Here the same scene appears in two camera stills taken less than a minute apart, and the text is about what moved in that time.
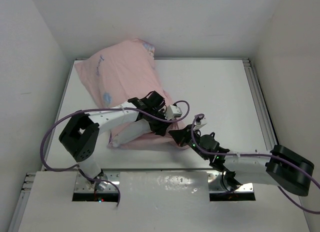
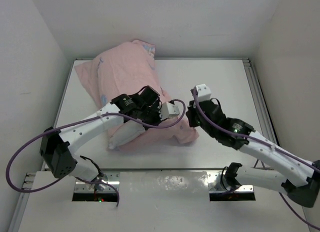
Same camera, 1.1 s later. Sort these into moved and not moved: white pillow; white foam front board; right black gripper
Moved: right black gripper
Not moved: white foam front board; white pillow
